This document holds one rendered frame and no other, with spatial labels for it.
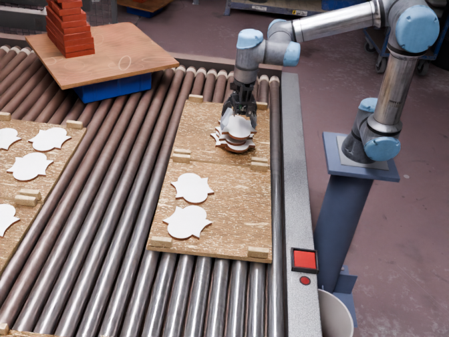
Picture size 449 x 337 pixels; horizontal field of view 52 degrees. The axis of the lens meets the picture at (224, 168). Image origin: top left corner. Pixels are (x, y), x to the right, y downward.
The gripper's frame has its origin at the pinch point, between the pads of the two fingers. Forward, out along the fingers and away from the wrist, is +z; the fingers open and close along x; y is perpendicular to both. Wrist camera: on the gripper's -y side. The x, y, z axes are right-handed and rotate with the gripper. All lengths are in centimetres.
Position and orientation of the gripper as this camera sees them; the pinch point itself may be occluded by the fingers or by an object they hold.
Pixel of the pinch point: (237, 127)
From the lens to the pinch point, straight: 164.4
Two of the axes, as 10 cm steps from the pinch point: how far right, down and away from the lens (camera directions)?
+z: -0.9, 7.9, 6.1
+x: 9.8, -0.4, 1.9
